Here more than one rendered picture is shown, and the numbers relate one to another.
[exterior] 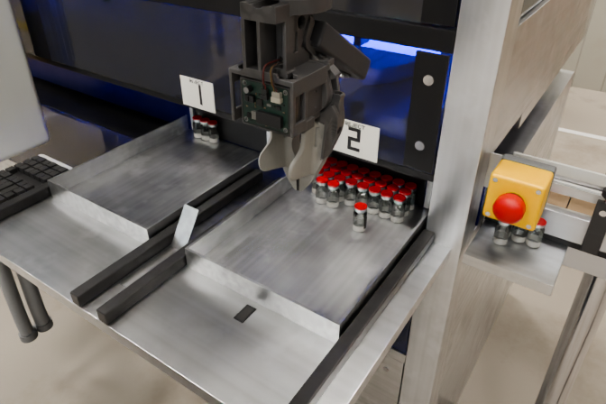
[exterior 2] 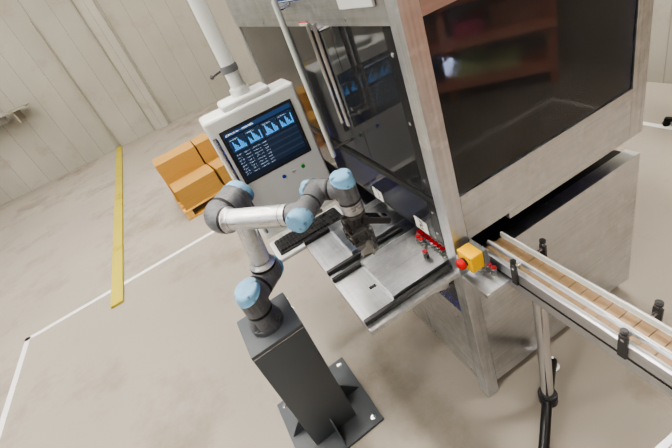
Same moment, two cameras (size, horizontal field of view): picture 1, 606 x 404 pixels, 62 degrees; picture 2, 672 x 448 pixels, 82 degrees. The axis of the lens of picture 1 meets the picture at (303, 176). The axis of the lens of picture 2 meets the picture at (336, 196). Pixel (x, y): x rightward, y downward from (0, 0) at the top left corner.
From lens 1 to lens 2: 1.00 m
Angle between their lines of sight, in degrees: 35
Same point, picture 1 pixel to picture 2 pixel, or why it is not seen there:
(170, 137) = (376, 204)
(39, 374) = not seen: hidden behind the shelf
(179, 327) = (352, 287)
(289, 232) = (400, 257)
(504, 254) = (478, 278)
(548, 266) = (493, 287)
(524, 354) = not seen: hidden behind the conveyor
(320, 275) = (402, 276)
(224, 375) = (359, 304)
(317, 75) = (362, 232)
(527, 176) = (468, 252)
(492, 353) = not seen: hidden behind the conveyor
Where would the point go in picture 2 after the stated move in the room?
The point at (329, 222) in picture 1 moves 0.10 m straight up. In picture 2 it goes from (417, 254) to (412, 236)
